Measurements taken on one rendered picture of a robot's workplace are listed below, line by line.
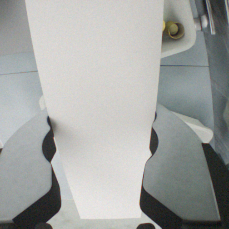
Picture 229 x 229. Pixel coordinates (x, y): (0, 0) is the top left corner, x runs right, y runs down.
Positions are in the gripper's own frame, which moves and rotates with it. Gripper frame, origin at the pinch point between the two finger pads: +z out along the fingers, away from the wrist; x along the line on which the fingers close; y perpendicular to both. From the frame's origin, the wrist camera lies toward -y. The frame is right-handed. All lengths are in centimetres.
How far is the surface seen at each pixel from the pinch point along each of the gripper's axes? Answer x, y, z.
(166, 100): 15.9, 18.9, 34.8
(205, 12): 21.5, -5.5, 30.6
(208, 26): 22.6, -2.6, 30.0
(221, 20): 22.3, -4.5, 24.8
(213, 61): 25.9, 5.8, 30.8
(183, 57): 19.3, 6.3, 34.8
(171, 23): 13.4, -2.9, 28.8
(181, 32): 15.9, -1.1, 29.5
